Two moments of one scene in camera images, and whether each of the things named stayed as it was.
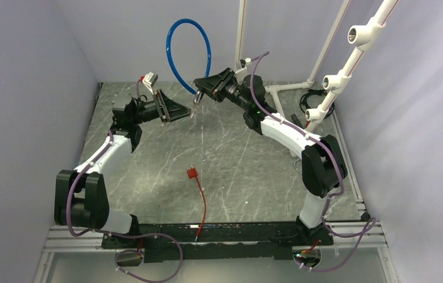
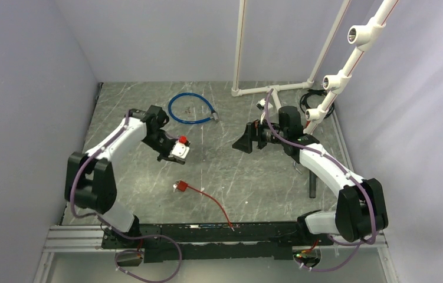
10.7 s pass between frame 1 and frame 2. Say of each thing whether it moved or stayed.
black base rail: stayed
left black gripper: moved
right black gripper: moved
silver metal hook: stayed
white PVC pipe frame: stayed
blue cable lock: moved
